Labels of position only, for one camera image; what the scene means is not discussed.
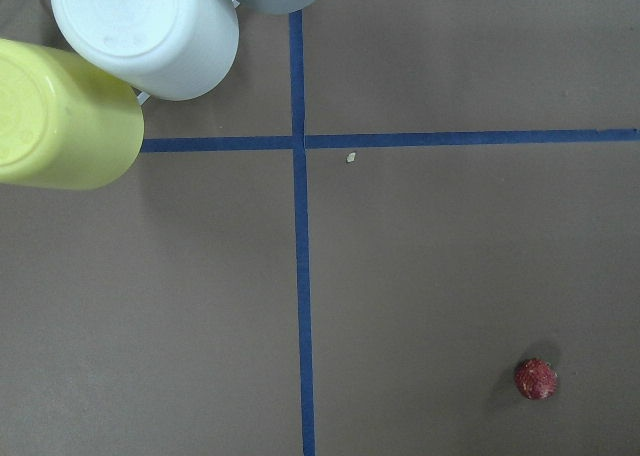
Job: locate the red strawberry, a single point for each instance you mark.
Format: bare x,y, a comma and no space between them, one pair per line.
535,379

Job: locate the white upturned cup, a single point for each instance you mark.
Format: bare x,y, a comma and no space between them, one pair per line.
171,49

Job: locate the yellow upturned cup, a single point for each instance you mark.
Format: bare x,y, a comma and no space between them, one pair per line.
65,124

